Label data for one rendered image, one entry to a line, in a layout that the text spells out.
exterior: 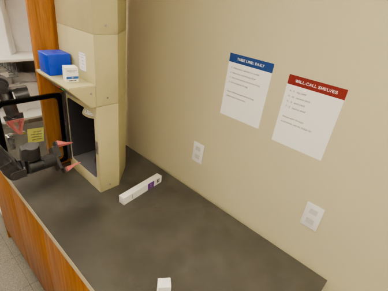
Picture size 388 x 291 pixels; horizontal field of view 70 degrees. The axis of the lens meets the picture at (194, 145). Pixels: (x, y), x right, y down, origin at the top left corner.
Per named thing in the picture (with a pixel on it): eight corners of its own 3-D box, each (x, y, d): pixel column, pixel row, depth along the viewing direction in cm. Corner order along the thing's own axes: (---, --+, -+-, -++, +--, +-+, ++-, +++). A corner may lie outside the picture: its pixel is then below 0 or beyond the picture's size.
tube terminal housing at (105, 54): (108, 152, 179) (105, 23, 143) (140, 175, 161) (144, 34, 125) (70, 165, 162) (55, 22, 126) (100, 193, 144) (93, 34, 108)
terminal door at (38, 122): (68, 160, 158) (61, 92, 139) (8, 180, 137) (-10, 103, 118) (67, 159, 159) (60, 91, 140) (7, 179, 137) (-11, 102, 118)
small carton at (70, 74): (75, 78, 122) (74, 64, 120) (78, 81, 119) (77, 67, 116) (63, 79, 119) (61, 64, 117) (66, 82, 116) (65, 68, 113)
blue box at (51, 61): (62, 68, 133) (60, 49, 129) (72, 74, 128) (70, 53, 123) (40, 70, 126) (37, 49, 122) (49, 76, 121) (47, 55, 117)
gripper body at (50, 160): (55, 145, 120) (37, 150, 115) (64, 167, 120) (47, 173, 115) (52, 148, 125) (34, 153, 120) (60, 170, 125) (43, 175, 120)
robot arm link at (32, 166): (23, 170, 117) (29, 176, 114) (21, 156, 113) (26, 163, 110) (41, 164, 121) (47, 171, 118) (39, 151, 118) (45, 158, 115)
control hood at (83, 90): (62, 86, 140) (60, 66, 136) (96, 107, 122) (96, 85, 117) (38, 89, 132) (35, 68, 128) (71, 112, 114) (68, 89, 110)
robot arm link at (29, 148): (7, 168, 114) (11, 180, 109) (1, 144, 108) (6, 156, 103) (39, 160, 122) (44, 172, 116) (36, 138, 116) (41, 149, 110)
